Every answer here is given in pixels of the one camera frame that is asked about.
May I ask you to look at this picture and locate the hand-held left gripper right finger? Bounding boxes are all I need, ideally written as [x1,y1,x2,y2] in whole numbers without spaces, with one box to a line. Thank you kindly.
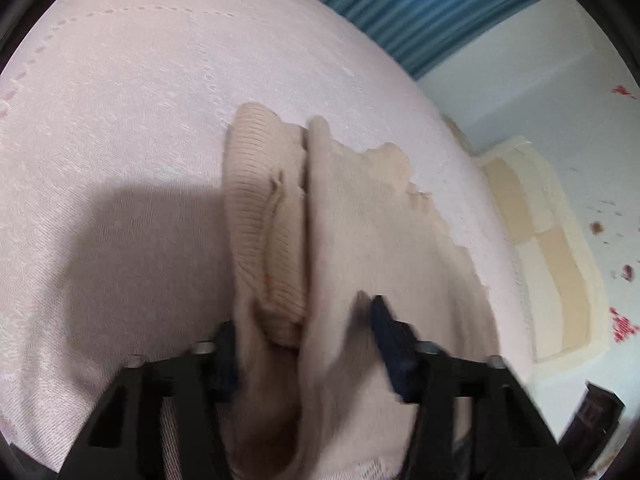
[369,294,562,480]

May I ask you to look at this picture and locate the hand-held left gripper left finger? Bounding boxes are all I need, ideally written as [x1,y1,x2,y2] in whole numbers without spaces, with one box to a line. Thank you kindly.
[60,320,242,480]

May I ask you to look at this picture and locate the beige knit sweater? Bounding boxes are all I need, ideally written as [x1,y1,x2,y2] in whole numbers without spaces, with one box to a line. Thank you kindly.
[220,102,503,480]

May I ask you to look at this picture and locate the pink patterned bedspread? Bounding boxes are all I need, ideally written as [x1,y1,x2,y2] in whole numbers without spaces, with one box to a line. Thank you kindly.
[0,0,533,480]

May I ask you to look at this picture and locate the blue curtain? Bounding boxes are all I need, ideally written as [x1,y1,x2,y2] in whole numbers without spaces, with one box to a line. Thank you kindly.
[235,0,566,78]

